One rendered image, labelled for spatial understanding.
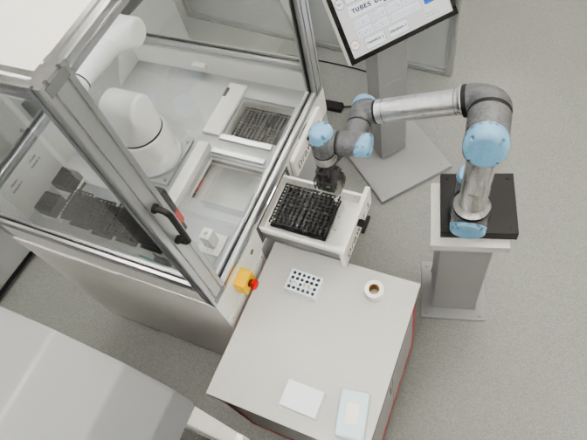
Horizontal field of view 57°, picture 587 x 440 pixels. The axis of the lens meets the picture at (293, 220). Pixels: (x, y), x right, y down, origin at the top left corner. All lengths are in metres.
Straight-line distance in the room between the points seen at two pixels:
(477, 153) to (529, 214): 1.59
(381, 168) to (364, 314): 1.35
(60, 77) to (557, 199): 2.60
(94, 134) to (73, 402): 0.51
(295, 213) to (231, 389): 0.66
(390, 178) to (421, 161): 0.21
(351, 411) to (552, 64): 2.62
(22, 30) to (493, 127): 1.10
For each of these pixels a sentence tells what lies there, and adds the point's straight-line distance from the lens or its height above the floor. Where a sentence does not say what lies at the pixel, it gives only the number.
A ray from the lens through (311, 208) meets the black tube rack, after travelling 2.00.
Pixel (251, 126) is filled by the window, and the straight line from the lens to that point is 1.78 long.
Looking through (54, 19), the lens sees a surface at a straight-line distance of 1.22.
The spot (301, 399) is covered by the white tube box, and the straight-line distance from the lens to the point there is 1.84.
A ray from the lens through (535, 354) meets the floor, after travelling 2.77.
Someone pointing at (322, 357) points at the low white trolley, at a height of 0.76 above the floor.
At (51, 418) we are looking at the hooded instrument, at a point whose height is 1.69.
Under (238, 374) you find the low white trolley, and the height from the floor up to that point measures 0.76.
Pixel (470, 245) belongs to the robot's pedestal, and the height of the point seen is 0.76.
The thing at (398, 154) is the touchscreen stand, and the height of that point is 0.04.
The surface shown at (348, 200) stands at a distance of 2.07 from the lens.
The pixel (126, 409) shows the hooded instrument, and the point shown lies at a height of 1.59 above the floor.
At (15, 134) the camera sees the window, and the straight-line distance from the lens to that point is 1.36.
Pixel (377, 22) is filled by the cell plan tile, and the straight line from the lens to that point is 2.39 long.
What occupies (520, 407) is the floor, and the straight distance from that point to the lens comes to 2.70.
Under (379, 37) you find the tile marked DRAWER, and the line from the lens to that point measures 2.38.
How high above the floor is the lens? 2.59
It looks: 59 degrees down
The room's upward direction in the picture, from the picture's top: 19 degrees counter-clockwise
